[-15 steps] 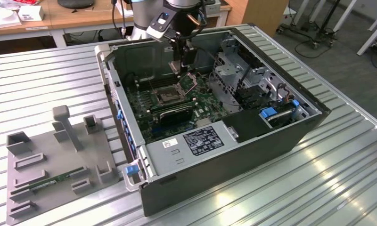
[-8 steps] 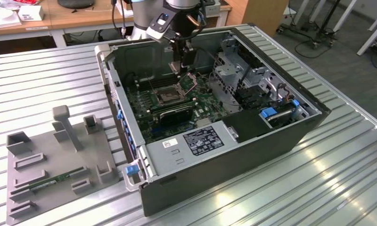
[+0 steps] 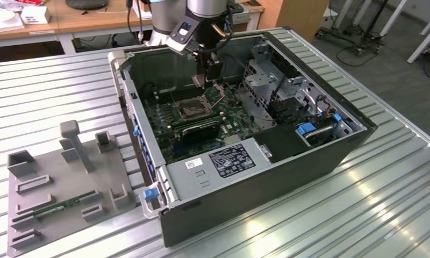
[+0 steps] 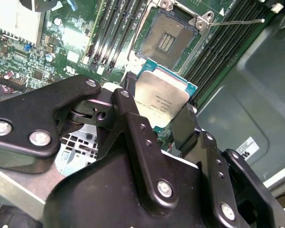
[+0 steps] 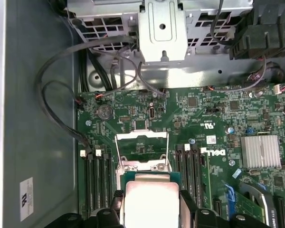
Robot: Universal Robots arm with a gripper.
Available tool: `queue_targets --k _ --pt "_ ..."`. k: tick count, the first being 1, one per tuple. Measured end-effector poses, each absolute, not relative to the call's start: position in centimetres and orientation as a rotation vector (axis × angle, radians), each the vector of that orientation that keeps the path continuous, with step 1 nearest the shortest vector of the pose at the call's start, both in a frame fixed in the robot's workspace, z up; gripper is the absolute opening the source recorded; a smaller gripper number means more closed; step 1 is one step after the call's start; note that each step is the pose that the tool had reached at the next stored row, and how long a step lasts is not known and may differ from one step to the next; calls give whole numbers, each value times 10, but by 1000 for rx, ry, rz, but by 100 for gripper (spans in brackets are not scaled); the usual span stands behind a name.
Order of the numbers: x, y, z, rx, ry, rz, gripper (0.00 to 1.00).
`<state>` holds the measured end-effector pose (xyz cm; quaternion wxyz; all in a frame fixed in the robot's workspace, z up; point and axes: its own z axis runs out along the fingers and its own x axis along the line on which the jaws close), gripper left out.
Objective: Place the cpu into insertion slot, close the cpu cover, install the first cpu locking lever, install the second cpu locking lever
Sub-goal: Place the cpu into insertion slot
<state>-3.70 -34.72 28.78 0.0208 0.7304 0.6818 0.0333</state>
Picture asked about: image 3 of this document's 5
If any silver CPU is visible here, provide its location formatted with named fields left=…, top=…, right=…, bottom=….
left=191, top=74, right=207, bottom=89

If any metal socket cover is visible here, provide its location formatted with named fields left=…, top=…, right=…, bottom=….
left=200, top=82, right=228, bottom=111

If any CPU socket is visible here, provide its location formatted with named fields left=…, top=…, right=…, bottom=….
left=178, top=98, right=212, bottom=123

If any brass tube fitting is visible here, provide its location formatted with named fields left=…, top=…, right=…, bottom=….
left=211, top=23, right=227, bottom=37

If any white labelled box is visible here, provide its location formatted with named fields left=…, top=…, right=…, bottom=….
left=232, top=1, right=266, bottom=25

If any green motherboard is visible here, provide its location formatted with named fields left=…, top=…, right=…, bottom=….
left=142, top=82, right=262, bottom=164

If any wooden cabinet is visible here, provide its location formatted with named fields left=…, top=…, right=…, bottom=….
left=276, top=0, right=332, bottom=42

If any black graphics card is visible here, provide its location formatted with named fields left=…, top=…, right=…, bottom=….
left=182, top=122, right=222, bottom=145

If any wooden desk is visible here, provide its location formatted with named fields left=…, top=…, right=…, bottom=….
left=0, top=0, right=267, bottom=42

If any dark round object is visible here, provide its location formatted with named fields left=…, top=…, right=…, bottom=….
left=64, top=0, right=108, bottom=10

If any blue disk carrier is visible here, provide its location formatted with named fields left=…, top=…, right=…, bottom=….
left=295, top=122, right=336, bottom=148

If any black plastic shroud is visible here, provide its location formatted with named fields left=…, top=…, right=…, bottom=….
left=252, top=125, right=313, bottom=164

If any black wheeled stand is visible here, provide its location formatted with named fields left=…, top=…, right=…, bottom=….
left=315, top=0, right=388, bottom=57

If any white box red print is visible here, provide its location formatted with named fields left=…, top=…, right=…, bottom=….
left=20, top=5, right=52, bottom=25

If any silver power supply unit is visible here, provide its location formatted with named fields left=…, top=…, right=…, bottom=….
left=164, top=138, right=274, bottom=202

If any white box round plate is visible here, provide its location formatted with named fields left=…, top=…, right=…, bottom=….
left=0, top=9, right=26, bottom=34

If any black PC case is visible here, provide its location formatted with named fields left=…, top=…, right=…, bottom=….
left=107, top=26, right=377, bottom=248

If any grey parts rack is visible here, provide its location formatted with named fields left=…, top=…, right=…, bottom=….
left=7, top=120, right=138, bottom=257

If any green RAM stick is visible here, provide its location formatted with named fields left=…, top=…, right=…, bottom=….
left=31, top=190, right=96, bottom=219

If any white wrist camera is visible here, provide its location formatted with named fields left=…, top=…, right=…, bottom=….
left=166, top=16, right=203, bottom=52

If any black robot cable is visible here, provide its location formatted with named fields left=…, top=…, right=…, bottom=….
left=126, top=0, right=147, bottom=37

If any white table frame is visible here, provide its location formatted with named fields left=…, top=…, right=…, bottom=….
left=407, top=0, right=430, bottom=64

